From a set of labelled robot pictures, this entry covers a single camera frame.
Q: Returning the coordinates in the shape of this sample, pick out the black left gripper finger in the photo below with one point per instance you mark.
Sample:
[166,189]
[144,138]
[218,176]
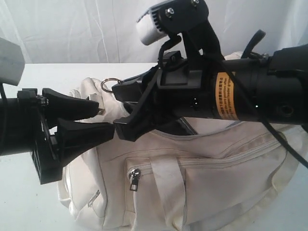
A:
[74,138]
[66,107]

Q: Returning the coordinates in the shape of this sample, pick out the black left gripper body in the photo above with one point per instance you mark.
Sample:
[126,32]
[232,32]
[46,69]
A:
[46,162]

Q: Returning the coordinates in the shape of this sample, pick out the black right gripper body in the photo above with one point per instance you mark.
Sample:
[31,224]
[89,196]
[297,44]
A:
[181,87]

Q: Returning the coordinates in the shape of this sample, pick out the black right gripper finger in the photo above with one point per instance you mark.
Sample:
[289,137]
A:
[131,89]
[145,115]

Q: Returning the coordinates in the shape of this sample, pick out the metal ring with dark clasp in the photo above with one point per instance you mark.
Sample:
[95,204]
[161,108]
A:
[108,83]

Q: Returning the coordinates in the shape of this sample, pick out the cream canvas duffel bag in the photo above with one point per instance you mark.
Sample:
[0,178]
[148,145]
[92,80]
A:
[218,179]

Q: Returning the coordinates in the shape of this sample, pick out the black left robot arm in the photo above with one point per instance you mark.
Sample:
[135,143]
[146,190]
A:
[13,132]

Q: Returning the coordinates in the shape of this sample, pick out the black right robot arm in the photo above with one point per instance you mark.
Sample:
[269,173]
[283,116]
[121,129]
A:
[256,88]

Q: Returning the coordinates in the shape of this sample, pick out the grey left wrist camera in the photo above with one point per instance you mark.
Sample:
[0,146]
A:
[12,63]

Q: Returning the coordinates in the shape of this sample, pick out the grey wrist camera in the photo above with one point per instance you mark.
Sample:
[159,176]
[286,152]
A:
[12,63]
[170,17]

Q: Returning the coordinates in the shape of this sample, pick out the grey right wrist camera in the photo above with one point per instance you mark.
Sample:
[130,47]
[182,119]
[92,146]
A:
[170,17]

